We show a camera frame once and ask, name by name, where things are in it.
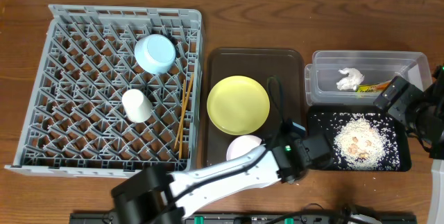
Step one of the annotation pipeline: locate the yellow green snack wrapper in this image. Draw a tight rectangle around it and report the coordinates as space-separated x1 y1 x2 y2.
355 80 391 93

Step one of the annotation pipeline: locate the rice and nuts pile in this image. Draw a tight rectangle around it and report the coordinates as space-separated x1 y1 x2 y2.
307 112 401 171

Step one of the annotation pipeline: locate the white tissue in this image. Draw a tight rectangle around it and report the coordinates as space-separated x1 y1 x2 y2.
336 68 364 91

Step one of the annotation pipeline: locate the pink bowl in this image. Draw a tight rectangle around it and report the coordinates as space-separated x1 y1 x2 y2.
225 135 262 161

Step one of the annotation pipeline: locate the yellow plate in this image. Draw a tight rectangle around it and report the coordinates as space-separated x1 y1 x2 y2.
207 76 270 136

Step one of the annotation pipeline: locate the wooden chopstick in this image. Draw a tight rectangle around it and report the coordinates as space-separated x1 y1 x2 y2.
178 79 187 160
174 74 194 148

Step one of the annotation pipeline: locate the white cup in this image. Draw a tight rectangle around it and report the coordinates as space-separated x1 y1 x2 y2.
122 89 153 123

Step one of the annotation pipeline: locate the light blue bowl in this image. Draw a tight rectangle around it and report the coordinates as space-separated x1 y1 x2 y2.
135 34 176 75

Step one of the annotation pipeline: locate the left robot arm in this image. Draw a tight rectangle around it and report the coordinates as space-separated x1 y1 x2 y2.
111 133 333 223

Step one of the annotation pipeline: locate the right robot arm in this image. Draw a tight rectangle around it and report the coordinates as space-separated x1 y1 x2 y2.
373 65 443 223

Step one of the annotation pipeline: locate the black waste tray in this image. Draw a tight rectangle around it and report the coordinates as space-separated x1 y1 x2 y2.
307 105 412 172

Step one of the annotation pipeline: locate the grey dishwasher rack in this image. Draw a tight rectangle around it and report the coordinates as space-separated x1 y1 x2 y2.
8 4 204 178

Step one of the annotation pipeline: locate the clear plastic bin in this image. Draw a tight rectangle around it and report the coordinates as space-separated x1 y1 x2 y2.
305 50 432 105

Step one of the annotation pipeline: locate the brown plastic tray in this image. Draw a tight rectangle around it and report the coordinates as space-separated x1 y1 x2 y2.
201 48 306 167

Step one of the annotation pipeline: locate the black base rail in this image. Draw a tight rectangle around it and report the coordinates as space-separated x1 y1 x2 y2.
69 212 418 224

